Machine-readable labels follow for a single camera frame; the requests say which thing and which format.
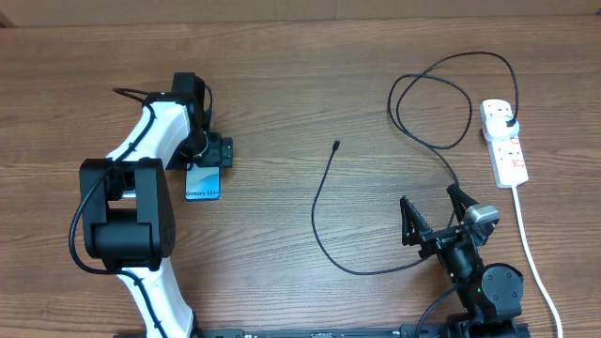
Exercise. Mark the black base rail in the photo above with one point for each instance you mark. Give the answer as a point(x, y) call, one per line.
point(324, 333)

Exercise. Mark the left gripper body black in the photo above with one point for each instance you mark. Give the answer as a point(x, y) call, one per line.
point(216, 153)

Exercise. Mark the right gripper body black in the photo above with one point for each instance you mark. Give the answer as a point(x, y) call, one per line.
point(439, 240)

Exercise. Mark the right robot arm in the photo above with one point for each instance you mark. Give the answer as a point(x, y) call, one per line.
point(490, 294)

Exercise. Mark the Samsung Galaxy smartphone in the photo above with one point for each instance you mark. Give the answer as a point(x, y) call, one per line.
point(203, 184)

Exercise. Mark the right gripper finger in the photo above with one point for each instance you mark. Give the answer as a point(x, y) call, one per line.
point(460, 201)
point(414, 226)

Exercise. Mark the white power strip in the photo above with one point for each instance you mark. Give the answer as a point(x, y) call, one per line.
point(506, 155)

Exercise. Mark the white charger plug adapter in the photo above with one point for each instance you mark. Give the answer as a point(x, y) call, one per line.
point(498, 128)

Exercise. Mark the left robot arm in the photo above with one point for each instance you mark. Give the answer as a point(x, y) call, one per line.
point(125, 223)

